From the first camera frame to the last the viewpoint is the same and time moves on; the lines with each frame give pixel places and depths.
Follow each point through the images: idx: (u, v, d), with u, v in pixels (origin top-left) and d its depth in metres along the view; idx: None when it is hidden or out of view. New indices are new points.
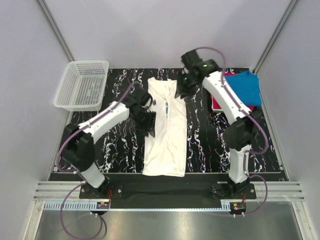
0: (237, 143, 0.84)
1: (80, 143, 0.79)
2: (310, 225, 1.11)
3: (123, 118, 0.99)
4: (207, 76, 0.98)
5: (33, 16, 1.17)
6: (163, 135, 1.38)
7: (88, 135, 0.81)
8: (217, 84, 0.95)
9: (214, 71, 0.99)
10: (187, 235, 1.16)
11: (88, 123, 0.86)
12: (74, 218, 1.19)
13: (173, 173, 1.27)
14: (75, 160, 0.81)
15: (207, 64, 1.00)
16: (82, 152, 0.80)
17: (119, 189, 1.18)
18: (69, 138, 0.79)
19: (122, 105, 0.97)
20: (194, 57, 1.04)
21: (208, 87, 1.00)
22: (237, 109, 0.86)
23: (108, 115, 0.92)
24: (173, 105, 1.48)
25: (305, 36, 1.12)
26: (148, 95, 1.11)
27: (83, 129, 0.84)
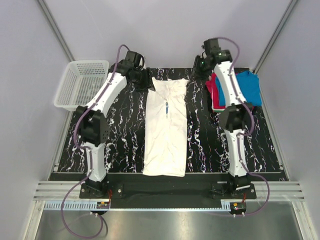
0: (229, 123, 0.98)
1: (94, 120, 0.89)
2: (310, 225, 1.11)
3: (121, 87, 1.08)
4: (219, 64, 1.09)
5: (33, 15, 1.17)
6: (163, 135, 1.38)
7: (99, 112, 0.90)
8: (225, 72, 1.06)
9: (226, 61, 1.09)
10: (187, 235, 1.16)
11: (94, 101, 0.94)
12: (75, 218, 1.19)
13: (173, 173, 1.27)
14: (94, 135, 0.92)
15: (221, 54, 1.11)
16: (97, 128, 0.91)
17: (119, 189, 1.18)
18: (81, 118, 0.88)
19: (118, 74, 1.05)
20: (214, 45, 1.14)
21: (217, 72, 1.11)
22: (235, 96, 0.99)
23: (109, 88, 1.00)
24: (173, 104, 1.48)
25: (306, 36, 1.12)
26: (139, 55, 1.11)
27: (92, 108, 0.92)
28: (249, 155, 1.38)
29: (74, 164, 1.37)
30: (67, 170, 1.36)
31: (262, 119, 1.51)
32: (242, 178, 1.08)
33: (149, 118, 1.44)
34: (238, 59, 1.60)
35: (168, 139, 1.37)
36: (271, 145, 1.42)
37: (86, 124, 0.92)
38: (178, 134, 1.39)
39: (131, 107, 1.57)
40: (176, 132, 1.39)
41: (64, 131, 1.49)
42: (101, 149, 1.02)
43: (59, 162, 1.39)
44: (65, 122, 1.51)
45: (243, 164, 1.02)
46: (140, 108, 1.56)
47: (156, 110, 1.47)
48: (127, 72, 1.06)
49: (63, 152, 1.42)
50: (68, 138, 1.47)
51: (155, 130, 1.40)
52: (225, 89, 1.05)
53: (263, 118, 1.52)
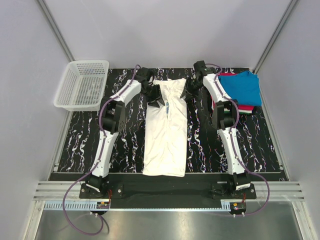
0: (218, 118, 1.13)
1: (117, 109, 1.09)
2: (310, 225, 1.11)
3: (136, 92, 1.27)
4: (205, 76, 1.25)
5: (33, 16, 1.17)
6: (163, 135, 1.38)
7: (121, 102, 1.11)
8: (211, 81, 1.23)
9: (211, 73, 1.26)
10: (187, 235, 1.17)
11: (117, 94, 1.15)
12: (76, 217, 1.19)
13: (173, 173, 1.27)
14: (113, 123, 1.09)
15: (207, 69, 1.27)
16: (118, 116, 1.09)
17: (119, 189, 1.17)
18: (104, 106, 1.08)
19: (135, 81, 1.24)
20: (201, 65, 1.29)
21: (205, 84, 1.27)
22: (221, 96, 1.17)
23: (128, 89, 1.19)
24: (173, 105, 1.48)
25: (305, 36, 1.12)
26: (149, 71, 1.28)
27: (115, 99, 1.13)
28: (249, 155, 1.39)
29: (74, 164, 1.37)
30: (67, 170, 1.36)
31: (262, 119, 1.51)
32: (241, 176, 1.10)
33: (150, 118, 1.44)
34: (238, 59, 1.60)
35: (168, 139, 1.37)
36: (271, 145, 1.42)
37: (107, 113, 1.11)
38: (178, 134, 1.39)
39: (131, 107, 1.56)
40: (176, 132, 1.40)
41: (64, 131, 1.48)
42: (112, 142, 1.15)
43: (59, 162, 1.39)
44: (64, 122, 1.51)
45: (240, 160, 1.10)
46: (140, 108, 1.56)
47: (156, 110, 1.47)
48: (142, 82, 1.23)
49: (63, 152, 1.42)
50: (68, 137, 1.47)
51: (154, 131, 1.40)
52: (213, 93, 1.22)
53: (263, 118, 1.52)
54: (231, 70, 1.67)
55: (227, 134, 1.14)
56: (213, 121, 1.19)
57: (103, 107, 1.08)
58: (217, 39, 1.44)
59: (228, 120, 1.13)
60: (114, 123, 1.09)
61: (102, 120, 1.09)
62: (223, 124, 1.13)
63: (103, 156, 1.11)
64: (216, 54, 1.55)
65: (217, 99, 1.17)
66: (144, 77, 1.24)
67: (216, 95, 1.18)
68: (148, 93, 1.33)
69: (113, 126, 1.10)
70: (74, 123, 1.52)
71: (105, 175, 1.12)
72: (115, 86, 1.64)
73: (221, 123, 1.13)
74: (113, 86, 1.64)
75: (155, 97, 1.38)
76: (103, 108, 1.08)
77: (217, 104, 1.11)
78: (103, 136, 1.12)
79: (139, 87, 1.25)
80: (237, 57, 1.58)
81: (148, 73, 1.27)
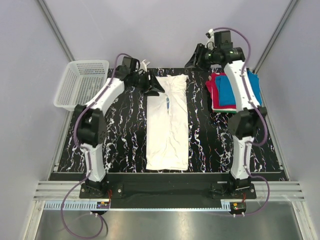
0: (238, 128, 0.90)
1: (93, 119, 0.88)
2: (310, 225, 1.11)
3: (119, 92, 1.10)
4: (230, 64, 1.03)
5: (32, 15, 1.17)
6: (165, 130, 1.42)
7: (99, 110, 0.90)
8: (237, 72, 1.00)
9: (238, 60, 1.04)
10: (187, 235, 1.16)
11: (94, 100, 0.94)
12: (76, 217, 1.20)
13: (176, 167, 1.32)
14: (91, 135, 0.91)
15: (233, 52, 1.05)
16: (96, 127, 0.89)
17: (119, 189, 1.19)
18: (79, 117, 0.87)
19: (117, 79, 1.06)
20: (225, 40, 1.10)
21: (227, 71, 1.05)
22: (248, 100, 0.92)
23: (108, 90, 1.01)
24: (173, 100, 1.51)
25: (306, 36, 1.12)
26: (135, 59, 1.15)
27: (91, 106, 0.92)
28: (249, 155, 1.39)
29: (74, 164, 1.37)
30: (67, 170, 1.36)
31: None
32: (243, 179, 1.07)
33: (151, 114, 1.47)
34: None
35: (170, 134, 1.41)
36: (271, 145, 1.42)
37: (84, 122, 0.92)
38: (179, 129, 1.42)
39: (131, 107, 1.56)
40: (178, 127, 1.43)
41: (64, 131, 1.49)
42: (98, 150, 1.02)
43: (59, 162, 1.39)
44: (65, 122, 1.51)
45: (247, 170, 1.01)
46: (140, 108, 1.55)
47: (156, 106, 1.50)
48: (124, 79, 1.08)
49: (63, 152, 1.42)
50: (68, 137, 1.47)
51: (156, 126, 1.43)
52: (237, 90, 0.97)
53: None
54: None
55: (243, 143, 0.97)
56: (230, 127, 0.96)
57: (77, 119, 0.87)
58: None
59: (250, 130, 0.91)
60: (93, 135, 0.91)
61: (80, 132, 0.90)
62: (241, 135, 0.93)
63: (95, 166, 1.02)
64: None
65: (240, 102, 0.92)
66: (127, 72, 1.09)
67: (240, 97, 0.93)
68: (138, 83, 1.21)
69: (93, 138, 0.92)
70: (74, 123, 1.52)
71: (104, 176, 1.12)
72: None
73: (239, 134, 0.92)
74: None
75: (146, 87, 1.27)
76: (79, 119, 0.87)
77: (241, 112, 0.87)
78: (86, 150, 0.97)
79: (122, 85, 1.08)
80: None
81: (132, 64, 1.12)
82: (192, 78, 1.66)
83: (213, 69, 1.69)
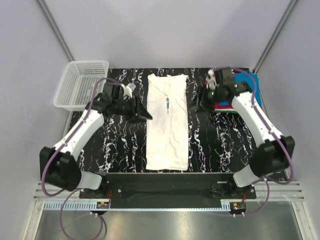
0: (265, 165, 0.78)
1: (62, 165, 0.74)
2: (310, 225, 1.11)
3: (98, 124, 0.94)
4: (237, 96, 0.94)
5: (32, 16, 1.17)
6: (165, 130, 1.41)
7: (69, 154, 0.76)
8: (247, 104, 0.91)
9: (245, 92, 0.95)
10: (187, 235, 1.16)
11: (63, 142, 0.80)
12: (76, 218, 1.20)
13: (176, 167, 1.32)
14: (61, 181, 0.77)
15: (238, 86, 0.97)
16: (65, 173, 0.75)
17: (119, 189, 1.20)
18: (47, 164, 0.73)
19: (94, 112, 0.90)
20: (227, 75, 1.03)
21: (237, 105, 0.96)
22: (267, 130, 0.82)
23: (82, 127, 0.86)
24: (174, 100, 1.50)
25: (305, 36, 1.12)
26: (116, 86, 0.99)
27: (60, 150, 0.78)
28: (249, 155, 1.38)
29: None
30: None
31: None
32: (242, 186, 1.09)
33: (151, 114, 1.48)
34: (238, 59, 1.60)
35: (170, 134, 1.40)
36: None
37: (53, 166, 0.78)
38: (179, 129, 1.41)
39: None
40: (178, 127, 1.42)
41: (64, 131, 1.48)
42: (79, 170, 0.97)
43: None
44: (64, 122, 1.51)
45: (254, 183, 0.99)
46: None
47: (157, 106, 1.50)
48: (103, 110, 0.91)
49: None
50: None
51: (156, 126, 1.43)
52: (252, 124, 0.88)
53: None
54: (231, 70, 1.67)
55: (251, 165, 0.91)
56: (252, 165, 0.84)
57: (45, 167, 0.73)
58: (216, 39, 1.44)
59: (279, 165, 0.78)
60: (63, 182, 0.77)
61: (47, 177, 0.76)
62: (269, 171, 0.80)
63: (82, 184, 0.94)
64: (217, 54, 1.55)
65: (261, 136, 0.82)
66: (108, 101, 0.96)
67: (258, 128, 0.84)
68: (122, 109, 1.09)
69: (62, 185, 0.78)
70: (73, 123, 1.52)
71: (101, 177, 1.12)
72: None
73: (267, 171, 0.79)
74: None
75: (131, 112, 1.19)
76: (48, 165, 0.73)
77: (264, 146, 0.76)
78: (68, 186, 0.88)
79: (101, 117, 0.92)
80: (238, 57, 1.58)
81: (114, 92, 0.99)
82: (192, 78, 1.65)
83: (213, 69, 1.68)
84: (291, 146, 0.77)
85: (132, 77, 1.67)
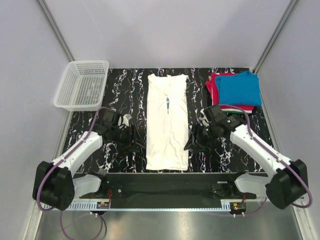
0: (284, 196, 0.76)
1: (58, 181, 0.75)
2: (310, 224, 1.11)
3: (96, 146, 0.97)
4: (233, 131, 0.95)
5: (32, 16, 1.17)
6: (165, 131, 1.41)
7: (66, 170, 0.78)
8: (246, 137, 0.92)
9: (240, 125, 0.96)
10: (187, 235, 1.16)
11: (62, 157, 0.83)
12: (76, 218, 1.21)
13: (176, 167, 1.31)
14: (53, 199, 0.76)
15: (231, 120, 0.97)
16: (60, 190, 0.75)
17: (119, 189, 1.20)
18: (45, 177, 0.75)
19: (94, 133, 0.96)
20: (218, 112, 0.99)
21: (236, 142, 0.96)
22: (275, 159, 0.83)
23: (81, 146, 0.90)
24: (174, 99, 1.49)
25: (306, 37, 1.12)
26: (118, 113, 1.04)
27: (58, 165, 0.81)
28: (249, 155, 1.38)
29: None
30: None
31: (262, 119, 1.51)
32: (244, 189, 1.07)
33: (151, 114, 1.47)
34: (238, 59, 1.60)
35: (170, 134, 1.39)
36: (271, 145, 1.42)
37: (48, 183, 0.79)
38: (179, 130, 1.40)
39: (131, 107, 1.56)
40: (178, 127, 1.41)
41: (64, 131, 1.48)
42: (74, 181, 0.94)
43: None
44: (65, 123, 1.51)
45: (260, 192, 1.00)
46: (140, 108, 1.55)
47: (157, 106, 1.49)
48: (102, 133, 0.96)
49: (63, 152, 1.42)
50: (68, 138, 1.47)
51: (156, 126, 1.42)
52: (258, 156, 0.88)
53: (263, 118, 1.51)
54: (231, 70, 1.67)
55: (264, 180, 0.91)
56: (270, 198, 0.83)
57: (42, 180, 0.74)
58: (216, 39, 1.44)
59: (298, 193, 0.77)
60: (56, 199, 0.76)
61: (40, 194, 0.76)
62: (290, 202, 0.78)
63: (78, 194, 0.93)
64: (216, 54, 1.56)
65: (271, 167, 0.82)
66: (108, 127, 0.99)
67: (265, 159, 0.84)
68: (119, 137, 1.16)
69: (54, 203, 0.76)
70: (74, 123, 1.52)
71: (100, 178, 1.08)
72: (115, 86, 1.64)
73: (288, 202, 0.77)
74: (113, 86, 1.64)
75: (128, 140, 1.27)
76: (45, 179, 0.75)
77: (278, 176, 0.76)
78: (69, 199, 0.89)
79: (100, 140, 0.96)
80: (238, 57, 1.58)
81: (115, 117, 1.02)
82: (193, 78, 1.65)
83: (213, 69, 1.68)
84: (303, 171, 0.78)
85: (133, 78, 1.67)
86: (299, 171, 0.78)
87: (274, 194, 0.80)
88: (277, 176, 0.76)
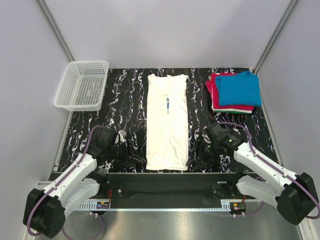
0: (296, 211, 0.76)
1: (48, 209, 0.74)
2: (310, 225, 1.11)
3: (91, 170, 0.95)
4: (236, 150, 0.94)
5: (32, 16, 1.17)
6: (165, 131, 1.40)
7: (55, 199, 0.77)
8: (249, 155, 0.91)
9: (242, 143, 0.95)
10: (187, 235, 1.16)
11: (53, 185, 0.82)
12: (76, 218, 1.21)
13: (176, 167, 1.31)
14: (43, 227, 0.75)
15: (233, 139, 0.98)
16: (49, 218, 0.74)
17: (119, 189, 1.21)
18: (35, 206, 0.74)
19: (88, 156, 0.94)
20: (219, 131, 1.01)
21: (240, 160, 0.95)
22: (281, 175, 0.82)
23: (75, 171, 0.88)
24: (174, 100, 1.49)
25: (306, 37, 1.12)
26: (114, 132, 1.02)
27: (49, 193, 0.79)
28: None
29: None
30: None
31: (262, 119, 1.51)
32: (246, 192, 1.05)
33: (151, 114, 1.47)
34: (238, 60, 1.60)
35: (170, 135, 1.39)
36: (271, 145, 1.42)
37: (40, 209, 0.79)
38: (179, 130, 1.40)
39: (131, 107, 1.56)
40: (178, 127, 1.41)
41: (64, 131, 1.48)
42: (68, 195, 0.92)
43: (59, 162, 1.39)
44: (65, 122, 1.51)
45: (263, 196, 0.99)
46: (140, 108, 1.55)
47: (156, 106, 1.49)
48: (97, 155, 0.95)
49: (63, 152, 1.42)
50: (68, 137, 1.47)
51: (156, 127, 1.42)
52: (263, 173, 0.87)
53: (263, 118, 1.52)
54: (231, 70, 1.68)
55: (271, 190, 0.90)
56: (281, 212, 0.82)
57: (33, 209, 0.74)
58: (216, 39, 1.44)
59: (309, 206, 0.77)
60: (45, 227, 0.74)
61: (30, 221, 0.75)
62: (303, 216, 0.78)
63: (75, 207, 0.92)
64: (216, 54, 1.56)
65: (278, 183, 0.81)
66: (103, 148, 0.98)
67: (271, 176, 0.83)
68: (115, 155, 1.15)
69: (43, 231, 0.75)
70: (73, 123, 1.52)
71: (98, 184, 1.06)
72: (115, 86, 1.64)
73: (300, 216, 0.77)
74: (113, 86, 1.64)
75: (125, 156, 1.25)
76: (35, 207, 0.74)
77: (287, 192, 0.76)
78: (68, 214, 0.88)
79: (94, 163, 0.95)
80: (238, 57, 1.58)
81: (111, 137, 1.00)
82: (192, 78, 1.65)
83: (213, 69, 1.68)
84: (310, 183, 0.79)
85: (133, 78, 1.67)
86: (306, 185, 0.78)
87: (285, 209, 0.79)
88: (286, 192, 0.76)
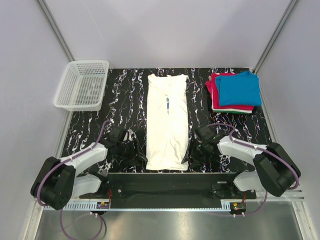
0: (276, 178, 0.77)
1: (61, 177, 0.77)
2: (310, 225, 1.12)
3: (100, 158, 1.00)
4: (219, 142, 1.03)
5: (32, 16, 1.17)
6: (165, 130, 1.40)
7: (71, 168, 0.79)
8: (228, 142, 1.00)
9: (223, 137, 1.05)
10: (187, 235, 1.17)
11: (70, 156, 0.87)
12: (76, 218, 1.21)
13: (177, 167, 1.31)
14: (51, 196, 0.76)
15: (216, 136, 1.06)
16: (60, 185, 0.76)
17: (119, 189, 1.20)
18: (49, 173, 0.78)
19: (101, 145, 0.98)
20: (206, 132, 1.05)
21: (225, 151, 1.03)
22: (253, 149, 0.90)
23: (88, 153, 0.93)
24: (174, 100, 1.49)
25: (306, 37, 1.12)
26: (125, 130, 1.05)
27: (65, 163, 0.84)
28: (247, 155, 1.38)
29: None
30: None
31: (262, 120, 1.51)
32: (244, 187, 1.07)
33: (151, 114, 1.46)
34: (238, 59, 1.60)
35: (170, 135, 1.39)
36: None
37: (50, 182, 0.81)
38: (179, 129, 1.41)
39: (131, 107, 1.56)
40: (178, 127, 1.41)
41: (64, 131, 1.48)
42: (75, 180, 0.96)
43: None
44: (64, 122, 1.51)
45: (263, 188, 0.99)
46: (140, 108, 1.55)
47: (156, 106, 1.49)
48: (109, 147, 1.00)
49: (63, 152, 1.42)
50: (68, 137, 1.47)
51: (156, 127, 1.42)
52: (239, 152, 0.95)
53: (263, 118, 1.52)
54: (231, 70, 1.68)
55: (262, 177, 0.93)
56: (267, 189, 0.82)
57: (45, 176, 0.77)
58: (216, 39, 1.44)
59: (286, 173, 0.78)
60: (52, 197, 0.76)
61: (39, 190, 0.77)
62: (286, 186, 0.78)
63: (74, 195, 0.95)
64: (216, 54, 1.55)
65: (251, 156, 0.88)
66: (113, 142, 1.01)
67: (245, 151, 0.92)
68: (123, 152, 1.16)
69: (50, 201, 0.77)
70: (73, 123, 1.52)
71: (100, 180, 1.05)
72: (115, 86, 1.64)
73: (282, 185, 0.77)
74: (113, 86, 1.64)
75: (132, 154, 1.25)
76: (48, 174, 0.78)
77: (259, 160, 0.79)
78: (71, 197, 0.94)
79: (105, 152, 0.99)
80: (238, 57, 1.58)
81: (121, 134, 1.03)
82: (192, 78, 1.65)
83: (213, 69, 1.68)
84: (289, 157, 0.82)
85: (133, 77, 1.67)
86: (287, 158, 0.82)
87: (267, 182, 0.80)
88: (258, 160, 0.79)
